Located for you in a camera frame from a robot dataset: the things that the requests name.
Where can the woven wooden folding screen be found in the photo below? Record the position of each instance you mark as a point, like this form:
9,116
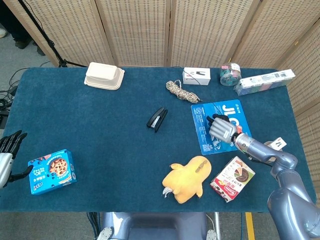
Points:
135,32

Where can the long white pastel box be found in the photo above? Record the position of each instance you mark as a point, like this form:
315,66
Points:
262,82

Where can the red white snack box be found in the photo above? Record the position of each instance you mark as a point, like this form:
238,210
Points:
232,180

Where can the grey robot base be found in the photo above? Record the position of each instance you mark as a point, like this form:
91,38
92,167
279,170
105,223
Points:
155,226

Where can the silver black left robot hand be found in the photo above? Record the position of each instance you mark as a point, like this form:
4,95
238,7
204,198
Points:
6,165

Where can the cream plastic lunch box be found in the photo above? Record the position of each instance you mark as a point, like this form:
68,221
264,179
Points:
103,75

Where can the person in dark trousers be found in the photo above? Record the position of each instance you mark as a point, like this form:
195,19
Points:
15,22

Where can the black stapler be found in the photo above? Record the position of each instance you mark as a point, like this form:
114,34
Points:
157,120

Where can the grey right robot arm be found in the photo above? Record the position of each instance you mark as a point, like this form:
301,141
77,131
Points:
287,190

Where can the white box with red logo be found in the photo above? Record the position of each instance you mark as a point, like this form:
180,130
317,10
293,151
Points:
196,76

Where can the black tripod stand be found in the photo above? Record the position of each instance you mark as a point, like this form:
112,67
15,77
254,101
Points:
41,32

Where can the blue printed mouse pad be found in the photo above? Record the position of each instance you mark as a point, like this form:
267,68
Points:
200,117

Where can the blue cookie box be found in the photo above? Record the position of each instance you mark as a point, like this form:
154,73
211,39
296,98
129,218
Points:
51,172

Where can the clear jar of binder clips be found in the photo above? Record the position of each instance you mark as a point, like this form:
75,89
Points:
230,75

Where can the metal table leg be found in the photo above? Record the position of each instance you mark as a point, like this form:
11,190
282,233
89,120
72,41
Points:
217,222

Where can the dark blue table cloth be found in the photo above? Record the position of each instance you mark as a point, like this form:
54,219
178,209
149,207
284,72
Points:
100,130

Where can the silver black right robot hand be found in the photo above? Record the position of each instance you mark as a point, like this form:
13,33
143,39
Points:
222,130

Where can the yellow plush toy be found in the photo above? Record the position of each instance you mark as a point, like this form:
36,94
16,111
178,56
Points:
185,182

